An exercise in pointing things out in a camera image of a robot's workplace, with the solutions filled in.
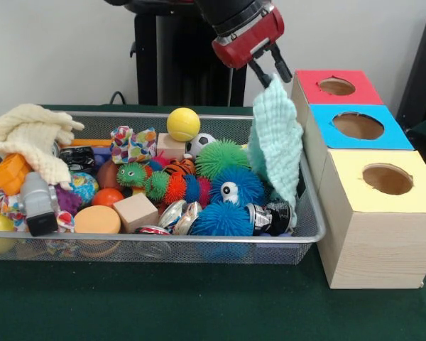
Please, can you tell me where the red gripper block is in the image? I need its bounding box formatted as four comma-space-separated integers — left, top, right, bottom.
212, 6, 293, 90

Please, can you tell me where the blue spiky rubber ball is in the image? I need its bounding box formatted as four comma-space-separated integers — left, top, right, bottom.
209, 166, 266, 206
191, 201, 255, 237

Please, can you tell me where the crushed black drink can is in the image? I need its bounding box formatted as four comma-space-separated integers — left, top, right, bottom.
246, 200, 293, 236

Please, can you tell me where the rainbow spiky caterpillar toy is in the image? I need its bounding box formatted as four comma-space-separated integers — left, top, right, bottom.
116, 161, 212, 206

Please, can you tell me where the light blue waffle cloth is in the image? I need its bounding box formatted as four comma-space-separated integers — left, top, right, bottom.
247, 72, 305, 228

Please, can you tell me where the cream waffle cloth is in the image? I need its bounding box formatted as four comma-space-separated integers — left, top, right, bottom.
0, 103, 85, 190

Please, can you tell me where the polka dot fabric bow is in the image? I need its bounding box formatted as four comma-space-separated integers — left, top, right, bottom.
109, 125, 158, 165

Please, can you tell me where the large green spiky ball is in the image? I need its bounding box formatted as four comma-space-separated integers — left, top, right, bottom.
195, 139, 251, 178

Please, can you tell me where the yellow tennis ball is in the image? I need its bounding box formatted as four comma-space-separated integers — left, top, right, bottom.
166, 107, 202, 142

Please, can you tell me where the black and white soccer ball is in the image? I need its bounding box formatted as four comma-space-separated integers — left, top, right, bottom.
186, 133, 218, 156

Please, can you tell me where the grey wire mesh bin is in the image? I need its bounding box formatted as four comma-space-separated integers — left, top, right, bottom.
0, 110, 327, 266

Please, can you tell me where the silver toy robot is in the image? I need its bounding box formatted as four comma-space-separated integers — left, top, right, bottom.
20, 172, 60, 237

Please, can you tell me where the black upright panel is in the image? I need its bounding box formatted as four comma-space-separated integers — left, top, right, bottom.
395, 6, 426, 129

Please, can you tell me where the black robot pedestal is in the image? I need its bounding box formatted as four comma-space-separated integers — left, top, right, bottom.
129, 3, 256, 107

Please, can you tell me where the wooden box with three holes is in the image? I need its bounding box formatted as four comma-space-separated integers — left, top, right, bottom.
288, 70, 426, 289

